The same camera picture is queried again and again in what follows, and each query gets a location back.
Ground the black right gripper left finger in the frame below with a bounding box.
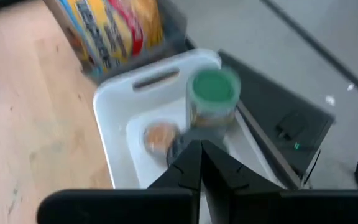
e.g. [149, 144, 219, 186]
[147, 139, 203, 224]

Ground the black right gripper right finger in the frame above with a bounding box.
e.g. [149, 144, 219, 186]
[201, 139, 284, 224]

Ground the cork-lid glass spice jar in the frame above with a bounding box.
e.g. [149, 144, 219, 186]
[142, 121, 180, 156]

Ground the green lid spice jar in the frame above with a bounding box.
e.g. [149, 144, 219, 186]
[185, 67, 242, 128]

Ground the yellow ramen pack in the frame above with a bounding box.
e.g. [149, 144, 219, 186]
[132, 0, 164, 50]

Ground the blue pink ramen pack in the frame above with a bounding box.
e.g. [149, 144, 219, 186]
[57, 0, 145, 75]

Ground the white plastic tray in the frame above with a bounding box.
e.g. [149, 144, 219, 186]
[92, 48, 288, 190]

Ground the black flat panel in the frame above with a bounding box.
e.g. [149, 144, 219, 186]
[218, 49, 337, 190]

